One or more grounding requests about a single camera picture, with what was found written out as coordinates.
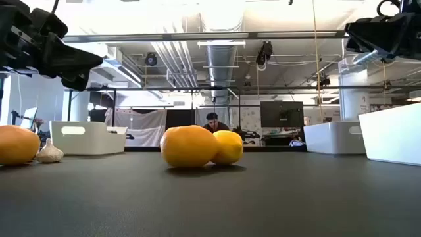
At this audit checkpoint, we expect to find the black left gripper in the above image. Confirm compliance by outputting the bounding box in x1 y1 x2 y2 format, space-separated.
0 0 104 92

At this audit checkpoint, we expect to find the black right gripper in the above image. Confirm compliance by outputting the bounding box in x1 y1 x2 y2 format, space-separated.
344 0 421 59

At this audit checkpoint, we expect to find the white garlic bulb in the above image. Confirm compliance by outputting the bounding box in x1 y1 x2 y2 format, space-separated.
35 138 64 164

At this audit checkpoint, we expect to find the orange citrus fruit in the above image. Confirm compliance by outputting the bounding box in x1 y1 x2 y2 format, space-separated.
159 124 220 169
0 124 41 166

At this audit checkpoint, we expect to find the yellow lemon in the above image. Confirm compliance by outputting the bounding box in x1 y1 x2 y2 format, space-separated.
210 130 245 165

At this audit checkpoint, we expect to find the white round column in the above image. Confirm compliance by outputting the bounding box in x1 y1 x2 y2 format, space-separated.
339 68 371 122
61 88 91 122

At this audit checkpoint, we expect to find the white computer screen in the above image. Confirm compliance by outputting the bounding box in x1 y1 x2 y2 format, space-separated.
20 107 39 130

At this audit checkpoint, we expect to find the white plastic basket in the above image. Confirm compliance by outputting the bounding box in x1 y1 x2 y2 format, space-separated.
303 121 366 155
49 120 128 156
358 103 421 167

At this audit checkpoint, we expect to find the small black hanging device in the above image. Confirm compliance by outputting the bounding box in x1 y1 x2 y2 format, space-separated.
316 74 332 90

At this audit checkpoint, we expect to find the white hanging cloth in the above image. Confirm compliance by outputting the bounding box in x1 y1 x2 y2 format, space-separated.
105 107 168 147

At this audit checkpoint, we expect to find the black computer monitor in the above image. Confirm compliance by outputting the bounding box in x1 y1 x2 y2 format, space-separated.
260 101 305 128

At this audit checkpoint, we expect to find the person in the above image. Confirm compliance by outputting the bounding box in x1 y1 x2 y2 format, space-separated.
203 112 230 134

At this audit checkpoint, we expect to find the white patterned sheet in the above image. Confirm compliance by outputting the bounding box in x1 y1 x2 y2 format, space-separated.
229 105 261 132

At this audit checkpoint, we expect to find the black table mat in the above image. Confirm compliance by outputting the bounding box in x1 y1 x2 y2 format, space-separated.
0 151 421 237

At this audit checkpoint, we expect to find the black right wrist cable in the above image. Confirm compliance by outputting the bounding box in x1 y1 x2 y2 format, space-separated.
376 0 401 17

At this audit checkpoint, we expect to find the silver flexible duct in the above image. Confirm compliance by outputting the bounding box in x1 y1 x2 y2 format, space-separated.
353 49 379 66

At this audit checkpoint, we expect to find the thin yellow hanging cord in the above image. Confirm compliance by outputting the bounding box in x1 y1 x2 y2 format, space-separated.
381 62 388 103

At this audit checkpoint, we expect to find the long yellow hanging cord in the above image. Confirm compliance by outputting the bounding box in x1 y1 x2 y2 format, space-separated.
311 0 325 122

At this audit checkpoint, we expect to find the black background rig frame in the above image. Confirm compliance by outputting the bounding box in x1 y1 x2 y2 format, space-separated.
67 84 421 149

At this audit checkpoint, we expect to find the grey overhead frame beam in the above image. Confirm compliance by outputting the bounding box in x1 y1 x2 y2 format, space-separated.
62 30 349 43

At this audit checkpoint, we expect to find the silver round ventilation duct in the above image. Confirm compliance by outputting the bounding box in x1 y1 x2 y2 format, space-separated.
206 44 238 106

